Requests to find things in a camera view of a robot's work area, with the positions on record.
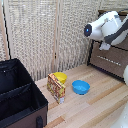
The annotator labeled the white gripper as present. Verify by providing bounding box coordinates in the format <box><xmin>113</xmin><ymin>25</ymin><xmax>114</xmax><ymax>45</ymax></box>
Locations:
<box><xmin>99</xmin><ymin>41</ymin><xmax>112</xmax><ymax>52</ymax></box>

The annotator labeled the dark wooden drawer cabinet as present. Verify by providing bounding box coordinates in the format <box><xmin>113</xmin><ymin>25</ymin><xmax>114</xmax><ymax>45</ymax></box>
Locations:
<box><xmin>87</xmin><ymin>9</ymin><xmax>128</xmax><ymax>83</ymax></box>

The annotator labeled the blue bowl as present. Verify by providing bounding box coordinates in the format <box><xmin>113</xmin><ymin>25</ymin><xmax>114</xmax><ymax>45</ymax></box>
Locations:
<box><xmin>71</xmin><ymin>79</ymin><xmax>91</xmax><ymax>96</ymax></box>

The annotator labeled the yellow bowl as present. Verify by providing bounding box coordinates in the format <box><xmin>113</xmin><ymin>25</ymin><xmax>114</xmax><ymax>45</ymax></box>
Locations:
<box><xmin>52</xmin><ymin>71</ymin><xmax>68</xmax><ymax>85</ymax></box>

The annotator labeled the yellow red snack box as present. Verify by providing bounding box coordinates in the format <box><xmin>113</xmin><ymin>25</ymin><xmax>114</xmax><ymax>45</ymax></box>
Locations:
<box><xmin>46</xmin><ymin>73</ymin><xmax>67</xmax><ymax>105</ymax></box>

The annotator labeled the beige woven folding screen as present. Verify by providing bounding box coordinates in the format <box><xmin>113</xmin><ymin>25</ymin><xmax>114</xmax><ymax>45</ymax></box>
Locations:
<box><xmin>0</xmin><ymin>0</ymin><xmax>128</xmax><ymax>83</ymax></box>

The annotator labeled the black fabric storage box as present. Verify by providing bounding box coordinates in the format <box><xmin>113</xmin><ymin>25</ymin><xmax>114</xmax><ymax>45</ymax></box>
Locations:
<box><xmin>0</xmin><ymin>58</ymin><xmax>50</xmax><ymax>128</ymax></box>

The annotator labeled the light metal drawer handle bar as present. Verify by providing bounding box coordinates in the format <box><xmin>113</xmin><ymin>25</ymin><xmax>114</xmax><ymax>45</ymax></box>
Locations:
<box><xmin>96</xmin><ymin>54</ymin><xmax>122</xmax><ymax>67</ymax></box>

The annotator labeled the brown woven drawer with handle bar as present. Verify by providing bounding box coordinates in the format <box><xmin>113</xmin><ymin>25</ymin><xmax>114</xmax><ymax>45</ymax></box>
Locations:
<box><xmin>89</xmin><ymin>42</ymin><xmax>128</xmax><ymax>81</ymax></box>

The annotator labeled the black strap handle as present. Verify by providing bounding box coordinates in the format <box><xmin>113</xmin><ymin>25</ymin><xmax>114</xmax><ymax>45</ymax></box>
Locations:
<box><xmin>35</xmin><ymin>115</ymin><xmax>45</xmax><ymax>128</ymax></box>

